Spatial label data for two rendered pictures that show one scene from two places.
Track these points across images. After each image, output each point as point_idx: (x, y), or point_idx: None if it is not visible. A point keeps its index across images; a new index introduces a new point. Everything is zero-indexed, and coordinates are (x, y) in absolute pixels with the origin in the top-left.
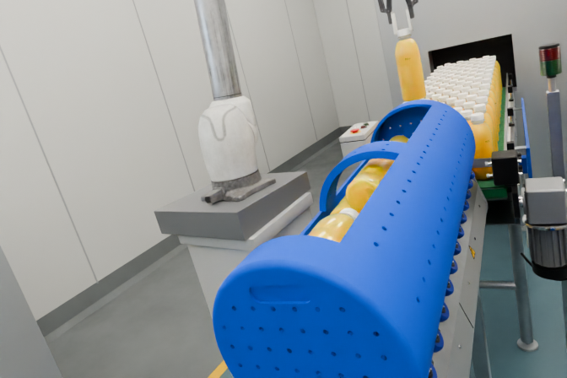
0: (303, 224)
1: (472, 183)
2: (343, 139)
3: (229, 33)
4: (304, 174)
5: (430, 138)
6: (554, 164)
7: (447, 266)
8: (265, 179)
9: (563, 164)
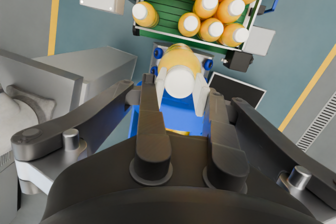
0: (90, 91)
1: (206, 82)
2: (87, 6)
3: None
4: (74, 85)
5: None
6: None
7: None
8: (47, 109)
9: None
